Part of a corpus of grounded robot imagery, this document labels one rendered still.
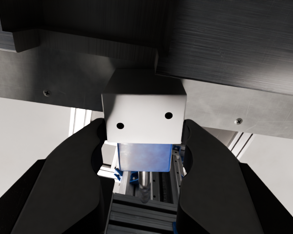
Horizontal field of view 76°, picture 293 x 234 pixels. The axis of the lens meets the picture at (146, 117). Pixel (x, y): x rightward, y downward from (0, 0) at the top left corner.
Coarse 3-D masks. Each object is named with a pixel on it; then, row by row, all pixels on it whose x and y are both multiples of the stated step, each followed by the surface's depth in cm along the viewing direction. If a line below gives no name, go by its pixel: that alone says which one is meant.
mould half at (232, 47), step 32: (192, 0) 5; (224, 0) 5; (256, 0) 5; (288, 0) 5; (0, 32) 6; (192, 32) 6; (224, 32) 6; (256, 32) 6; (288, 32) 6; (160, 64) 6; (192, 64) 6; (224, 64) 6; (256, 64) 6; (288, 64) 6
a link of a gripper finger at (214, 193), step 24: (192, 120) 12; (192, 144) 10; (216, 144) 10; (192, 168) 8; (216, 168) 8; (192, 192) 7; (216, 192) 7; (240, 192) 7; (192, 216) 6; (216, 216) 6; (240, 216) 6
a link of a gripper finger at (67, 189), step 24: (96, 120) 12; (72, 144) 10; (96, 144) 10; (48, 168) 8; (72, 168) 8; (96, 168) 10; (48, 192) 7; (72, 192) 7; (96, 192) 7; (24, 216) 6; (48, 216) 6; (72, 216) 6; (96, 216) 7
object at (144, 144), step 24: (120, 72) 14; (144, 72) 14; (120, 96) 11; (144, 96) 11; (168, 96) 11; (120, 120) 12; (144, 120) 12; (168, 120) 12; (120, 144) 14; (144, 144) 14; (168, 144) 14; (120, 168) 15; (144, 168) 15; (168, 168) 15; (144, 192) 18
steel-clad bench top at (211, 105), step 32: (0, 64) 16; (32, 64) 15; (64, 64) 15; (96, 64) 15; (128, 64) 15; (0, 96) 17; (32, 96) 17; (64, 96) 17; (96, 96) 17; (192, 96) 17; (224, 96) 17; (256, 96) 16; (288, 96) 16; (224, 128) 18; (256, 128) 18; (288, 128) 18
